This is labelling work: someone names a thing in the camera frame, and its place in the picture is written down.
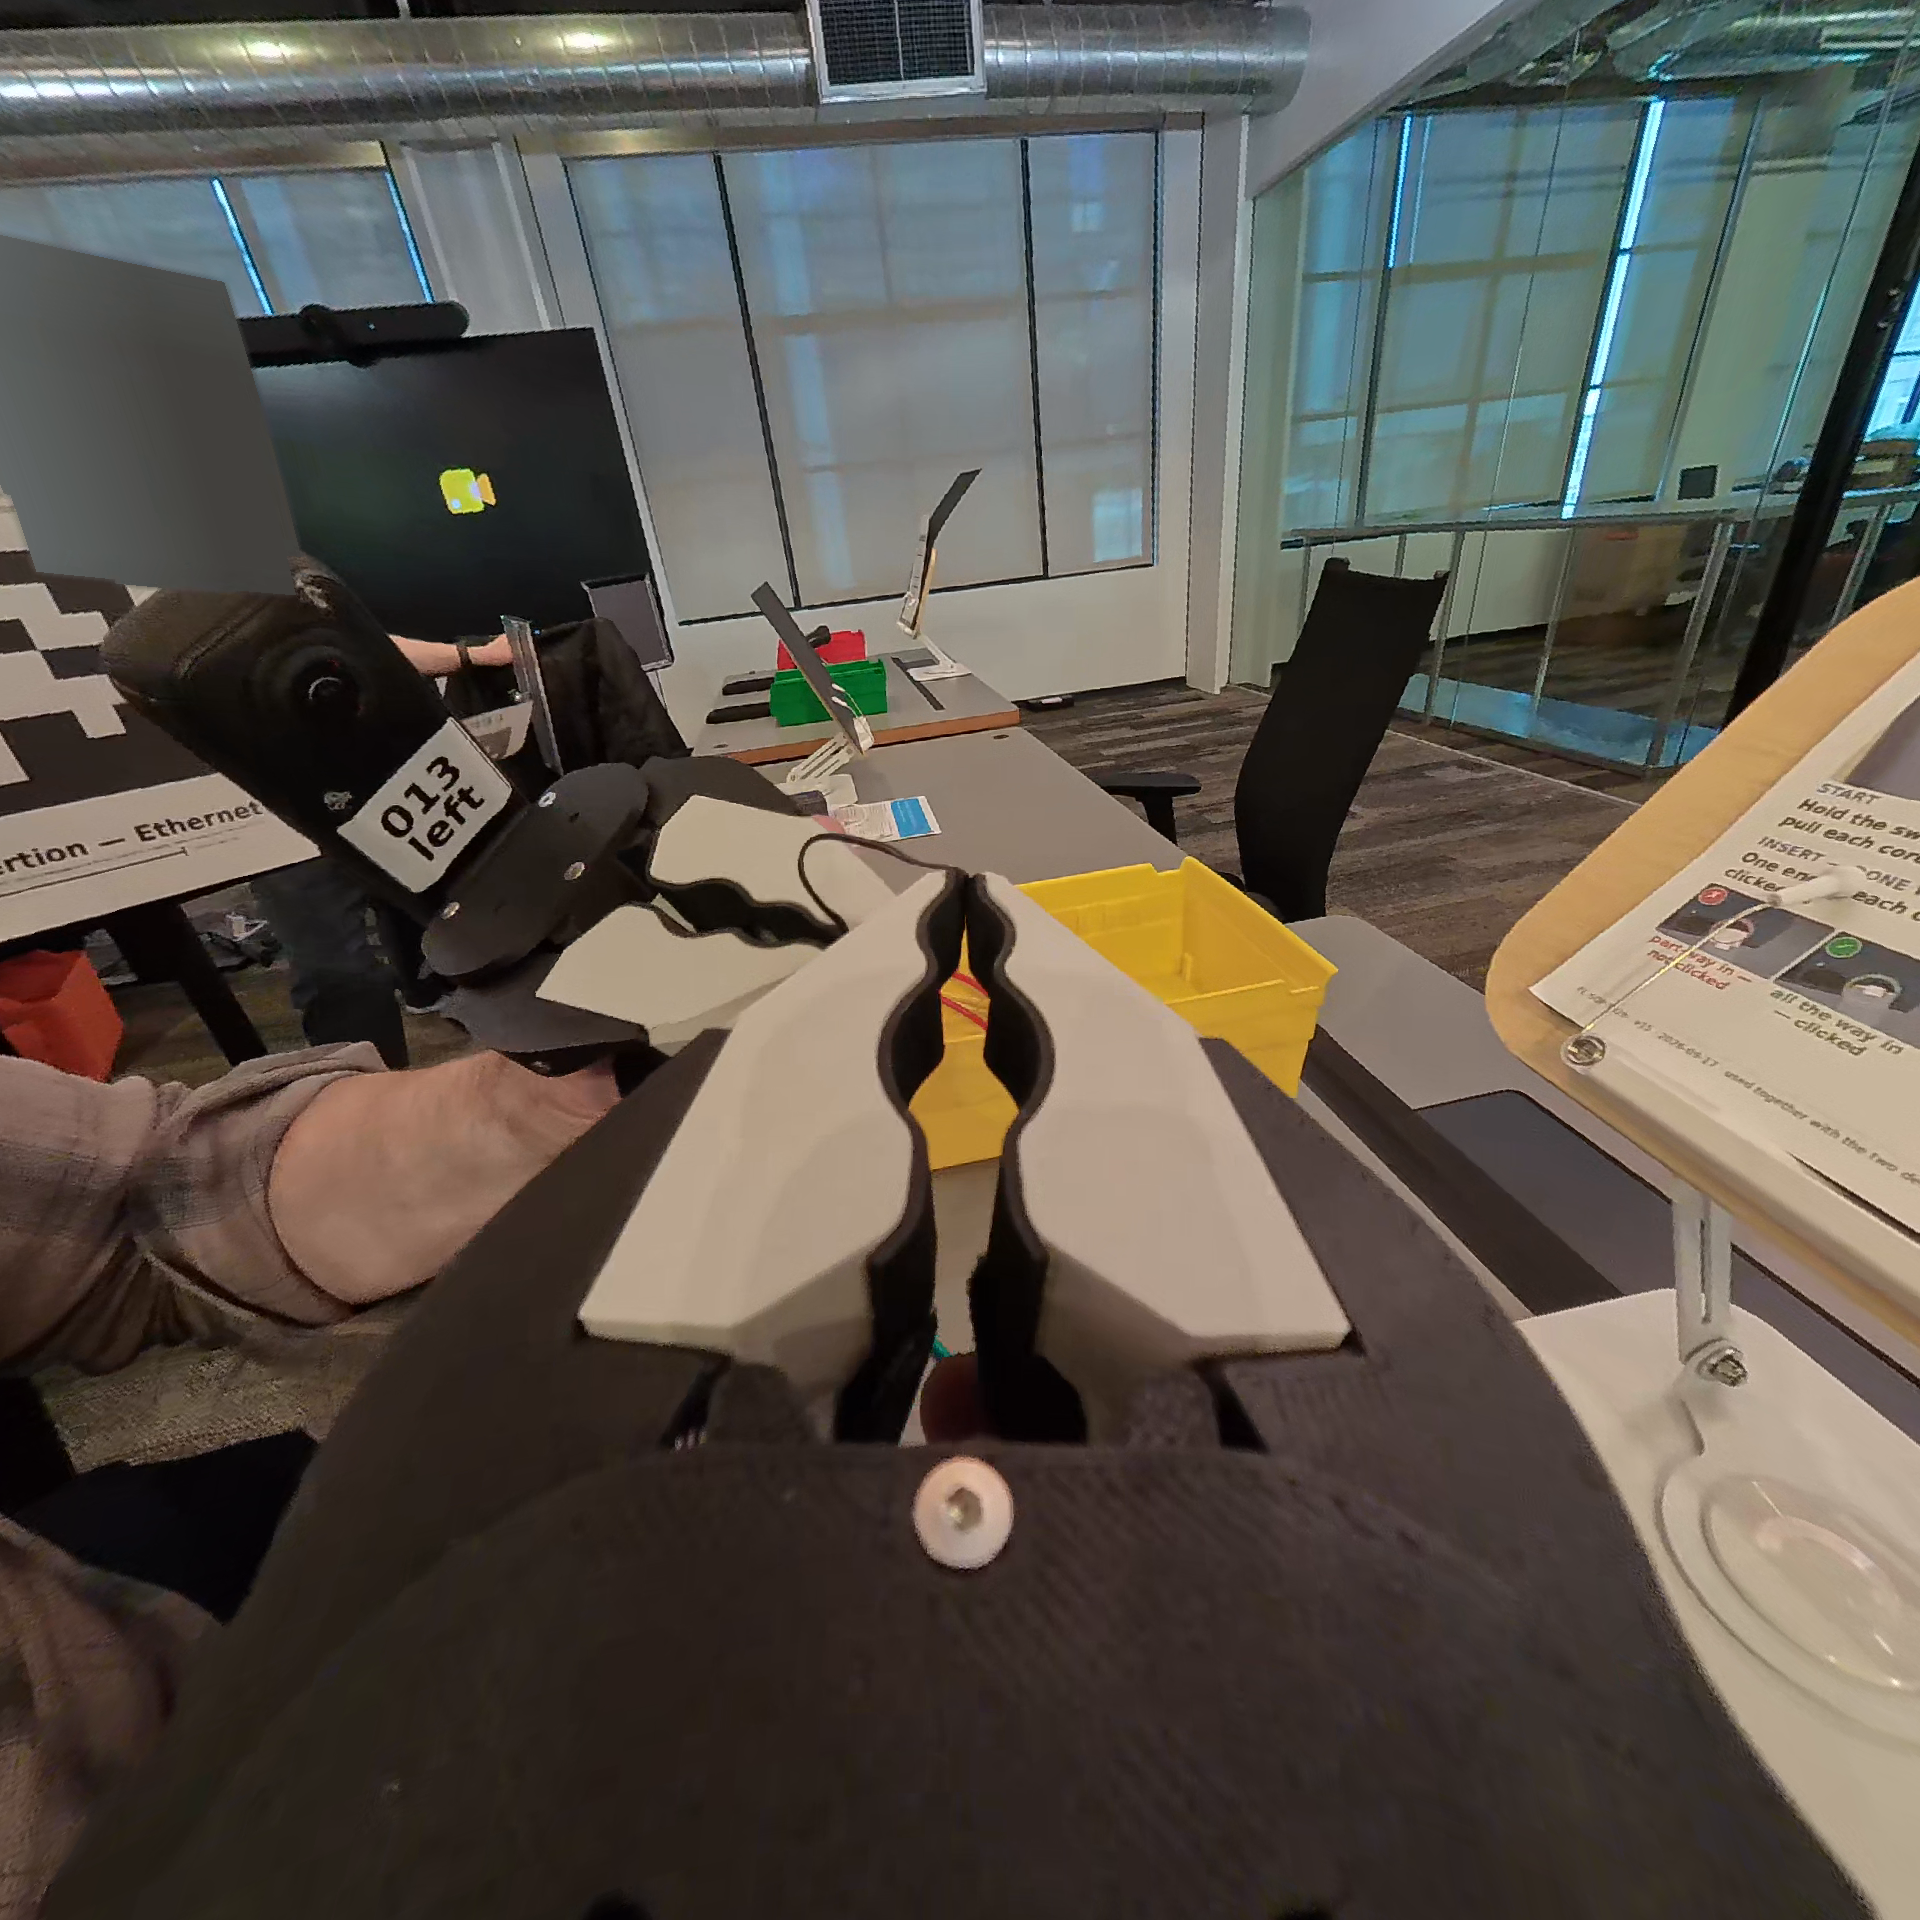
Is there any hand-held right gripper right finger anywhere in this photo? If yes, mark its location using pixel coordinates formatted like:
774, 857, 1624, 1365
967, 873, 1354, 1444

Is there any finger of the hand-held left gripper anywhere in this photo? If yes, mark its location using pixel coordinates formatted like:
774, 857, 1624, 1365
644, 794, 910, 951
534, 892, 840, 1039

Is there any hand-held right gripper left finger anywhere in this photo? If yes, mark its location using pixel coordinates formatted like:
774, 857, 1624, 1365
574, 870, 965, 1444

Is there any yellow plastic bin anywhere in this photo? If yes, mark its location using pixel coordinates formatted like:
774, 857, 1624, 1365
903, 857, 1340, 1175

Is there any person's left forearm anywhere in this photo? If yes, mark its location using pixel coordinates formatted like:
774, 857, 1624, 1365
0, 1042, 628, 1373

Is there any black twist tie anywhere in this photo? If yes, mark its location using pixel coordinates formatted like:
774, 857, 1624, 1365
790, 831, 968, 938

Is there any small green bin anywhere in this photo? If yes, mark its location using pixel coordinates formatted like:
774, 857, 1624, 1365
767, 656, 888, 730

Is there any tan board on stand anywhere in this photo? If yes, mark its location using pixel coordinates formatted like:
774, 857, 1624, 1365
896, 469, 985, 639
746, 582, 882, 784

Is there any black white tag sign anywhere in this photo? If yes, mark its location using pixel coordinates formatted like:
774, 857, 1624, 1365
0, 487, 325, 951

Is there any grey office desk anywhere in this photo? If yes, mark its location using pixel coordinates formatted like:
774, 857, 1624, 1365
689, 637, 1024, 761

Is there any small grey tablet screen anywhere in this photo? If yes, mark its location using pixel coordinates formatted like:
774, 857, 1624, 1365
580, 574, 677, 672

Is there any black video bar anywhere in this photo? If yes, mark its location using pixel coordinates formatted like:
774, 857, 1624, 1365
239, 298, 471, 365

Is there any orange floor bin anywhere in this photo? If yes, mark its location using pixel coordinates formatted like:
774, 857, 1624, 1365
0, 949, 126, 1086

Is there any white sign stand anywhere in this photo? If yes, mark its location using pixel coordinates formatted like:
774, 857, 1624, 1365
1510, 1177, 1920, 1920

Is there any white ceiling vent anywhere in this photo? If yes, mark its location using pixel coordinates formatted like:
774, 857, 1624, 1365
804, 0, 986, 105

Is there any large black wall screen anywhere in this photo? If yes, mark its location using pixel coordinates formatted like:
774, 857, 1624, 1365
247, 325, 655, 645

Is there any silver air duct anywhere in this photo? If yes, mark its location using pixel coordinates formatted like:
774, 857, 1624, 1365
0, 0, 1314, 144

